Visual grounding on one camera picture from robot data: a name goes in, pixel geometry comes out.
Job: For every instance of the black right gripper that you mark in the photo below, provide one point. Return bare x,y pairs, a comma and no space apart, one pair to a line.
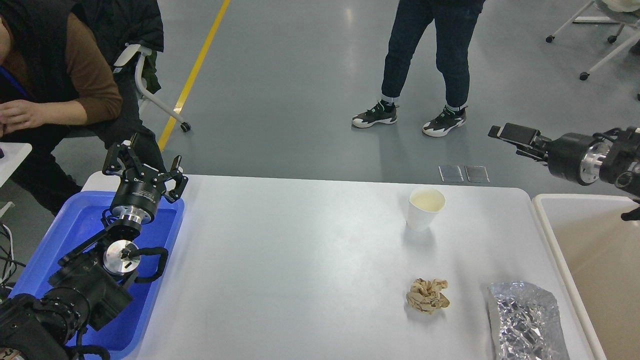
574,157

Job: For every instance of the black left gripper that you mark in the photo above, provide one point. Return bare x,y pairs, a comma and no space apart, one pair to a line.
138,197

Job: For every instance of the white paper cup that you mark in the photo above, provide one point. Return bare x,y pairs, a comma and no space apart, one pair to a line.
424,204

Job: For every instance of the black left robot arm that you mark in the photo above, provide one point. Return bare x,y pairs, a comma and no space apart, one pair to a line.
91,287

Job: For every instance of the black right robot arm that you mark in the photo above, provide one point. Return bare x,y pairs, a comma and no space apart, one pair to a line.
612,156

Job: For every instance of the right floor plate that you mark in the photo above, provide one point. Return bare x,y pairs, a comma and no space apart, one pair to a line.
477,174

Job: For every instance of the floor plate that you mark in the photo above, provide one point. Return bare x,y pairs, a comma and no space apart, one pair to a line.
477,174
451,173

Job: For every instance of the left floor plate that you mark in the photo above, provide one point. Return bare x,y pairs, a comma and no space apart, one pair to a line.
451,173

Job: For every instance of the seated person brown sweater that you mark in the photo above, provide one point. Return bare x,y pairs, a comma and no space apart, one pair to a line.
54,77

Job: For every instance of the beige plastic bin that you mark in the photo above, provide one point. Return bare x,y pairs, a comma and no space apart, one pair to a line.
597,253

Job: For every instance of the white side table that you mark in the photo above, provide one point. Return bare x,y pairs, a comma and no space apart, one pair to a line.
12,155

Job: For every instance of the silver foil bag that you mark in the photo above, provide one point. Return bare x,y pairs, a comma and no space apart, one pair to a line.
525,322

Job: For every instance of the crumpled brown paper ball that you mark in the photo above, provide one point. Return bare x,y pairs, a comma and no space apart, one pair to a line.
426,296

